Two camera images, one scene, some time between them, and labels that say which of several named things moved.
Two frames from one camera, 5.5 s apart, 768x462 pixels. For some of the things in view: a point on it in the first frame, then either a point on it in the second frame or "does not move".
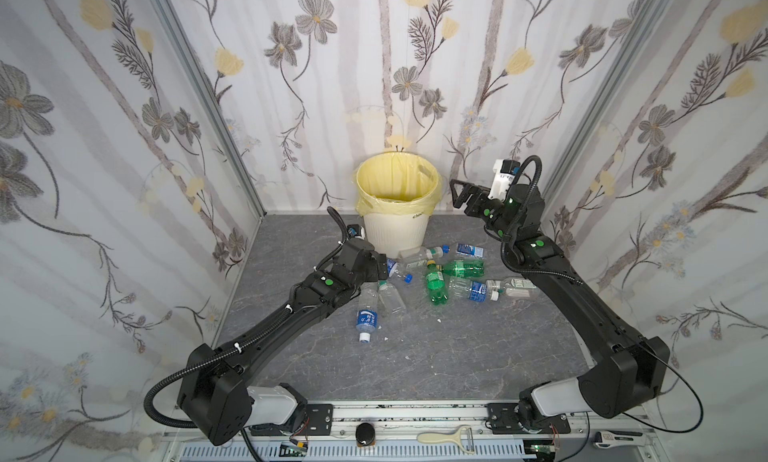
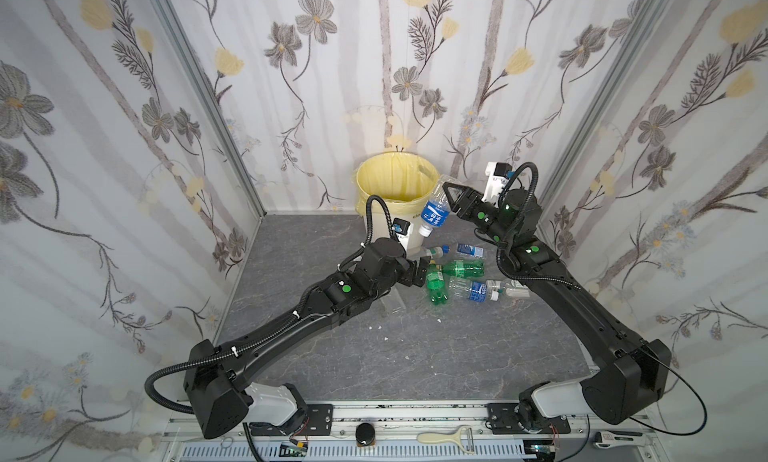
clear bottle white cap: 390,301 does not move
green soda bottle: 465,268 does not move
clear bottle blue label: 366,312 to 436,210
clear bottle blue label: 472,290 does not move
